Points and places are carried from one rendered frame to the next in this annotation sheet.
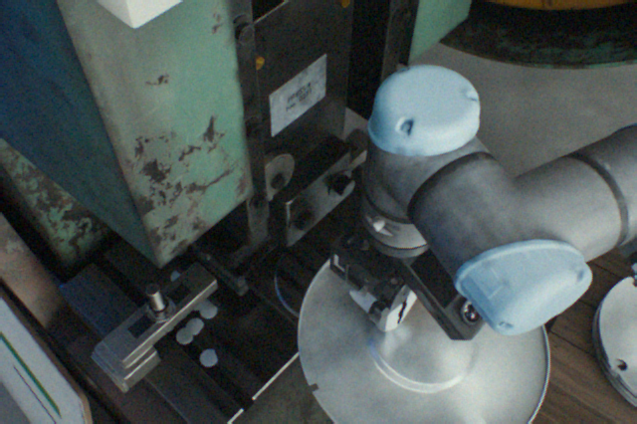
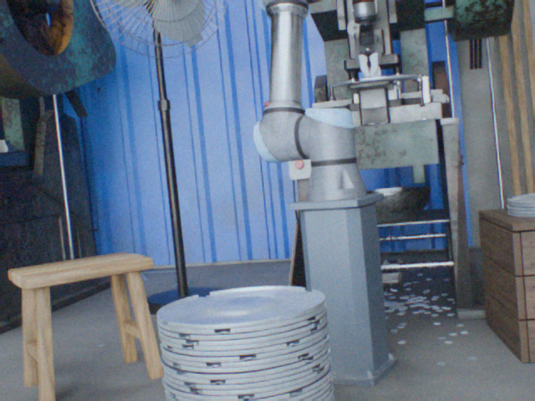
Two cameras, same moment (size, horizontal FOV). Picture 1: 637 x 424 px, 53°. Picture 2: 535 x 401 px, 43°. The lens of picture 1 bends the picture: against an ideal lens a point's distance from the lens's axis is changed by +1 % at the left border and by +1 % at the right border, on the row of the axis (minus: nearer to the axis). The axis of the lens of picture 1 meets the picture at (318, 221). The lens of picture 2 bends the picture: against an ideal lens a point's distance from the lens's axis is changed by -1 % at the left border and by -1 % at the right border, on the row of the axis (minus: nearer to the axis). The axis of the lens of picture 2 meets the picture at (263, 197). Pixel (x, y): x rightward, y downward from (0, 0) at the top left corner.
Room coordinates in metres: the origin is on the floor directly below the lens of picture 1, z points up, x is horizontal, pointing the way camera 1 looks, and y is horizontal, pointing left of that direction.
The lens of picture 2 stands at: (-1.07, -1.90, 0.56)
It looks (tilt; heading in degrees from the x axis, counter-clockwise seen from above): 3 degrees down; 63
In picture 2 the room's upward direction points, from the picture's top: 6 degrees counter-clockwise
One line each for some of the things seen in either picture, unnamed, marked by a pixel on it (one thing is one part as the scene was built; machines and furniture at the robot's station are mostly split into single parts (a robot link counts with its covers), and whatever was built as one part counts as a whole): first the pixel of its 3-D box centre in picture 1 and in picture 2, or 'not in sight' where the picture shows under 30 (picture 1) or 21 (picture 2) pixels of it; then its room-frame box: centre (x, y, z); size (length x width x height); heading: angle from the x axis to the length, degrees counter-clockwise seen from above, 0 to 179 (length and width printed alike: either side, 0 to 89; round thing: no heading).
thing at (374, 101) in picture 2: (350, 323); (374, 104); (0.35, -0.05, 0.72); 0.25 x 0.14 x 0.14; 49
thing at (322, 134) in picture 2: not in sight; (328, 133); (-0.12, -0.46, 0.62); 0.13 x 0.12 x 0.14; 119
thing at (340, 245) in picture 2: not in sight; (344, 286); (-0.12, -0.47, 0.23); 0.19 x 0.19 x 0.45; 32
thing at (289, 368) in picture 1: (258, 260); (378, 119); (0.46, 0.08, 0.67); 0.45 x 0.30 x 0.06; 139
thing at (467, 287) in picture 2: not in sight; (456, 172); (0.76, 0.01, 0.45); 0.92 x 0.12 x 0.90; 49
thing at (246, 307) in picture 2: not in sight; (241, 305); (-0.59, -0.85, 0.32); 0.29 x 0.29 x 0.01
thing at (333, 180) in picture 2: not in sight; (334, 179); (-0.12, -0.47, 0.50); 0.15 x 0.15 x 0.10
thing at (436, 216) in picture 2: not in sight; (387, 218); (0.47, 0.09, 0.31); 0.43 x 0.42 x 0.01; 139
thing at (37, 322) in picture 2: not in sight; (86, 322); (-0.68, -0.03, 0.16); 0.34 x 0.24 x 0.34; 3
